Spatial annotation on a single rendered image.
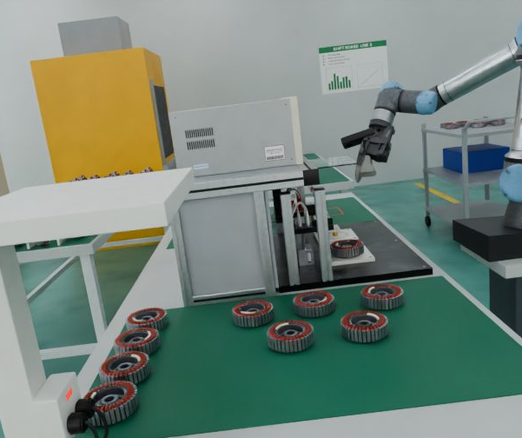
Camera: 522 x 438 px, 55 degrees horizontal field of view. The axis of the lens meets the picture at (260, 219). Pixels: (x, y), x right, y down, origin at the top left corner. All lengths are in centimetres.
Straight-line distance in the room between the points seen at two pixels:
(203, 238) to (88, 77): 398
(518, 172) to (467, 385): 76
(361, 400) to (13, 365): 61
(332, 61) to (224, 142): 557
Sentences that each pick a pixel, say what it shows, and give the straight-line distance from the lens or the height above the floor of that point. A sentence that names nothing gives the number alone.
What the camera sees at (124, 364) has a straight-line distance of 123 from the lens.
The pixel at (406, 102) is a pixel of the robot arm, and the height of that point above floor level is 126.
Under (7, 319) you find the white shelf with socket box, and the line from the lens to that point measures 88.
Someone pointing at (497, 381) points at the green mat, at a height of 75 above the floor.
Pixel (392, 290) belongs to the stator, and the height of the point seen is 78.
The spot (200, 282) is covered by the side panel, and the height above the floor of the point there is 82.
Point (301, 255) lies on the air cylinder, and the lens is 168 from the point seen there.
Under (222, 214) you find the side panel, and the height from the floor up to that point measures 101.
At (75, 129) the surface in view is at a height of 125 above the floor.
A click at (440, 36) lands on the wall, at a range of 746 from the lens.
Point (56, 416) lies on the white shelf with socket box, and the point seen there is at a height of 88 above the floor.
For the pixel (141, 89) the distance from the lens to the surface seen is 521.
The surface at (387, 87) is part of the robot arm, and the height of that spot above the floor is 131.
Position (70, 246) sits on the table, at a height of 75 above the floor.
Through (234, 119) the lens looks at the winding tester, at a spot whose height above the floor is 127.
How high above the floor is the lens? 132
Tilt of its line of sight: 13 degrees down
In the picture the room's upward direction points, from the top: 7 degrees counter-clockwise
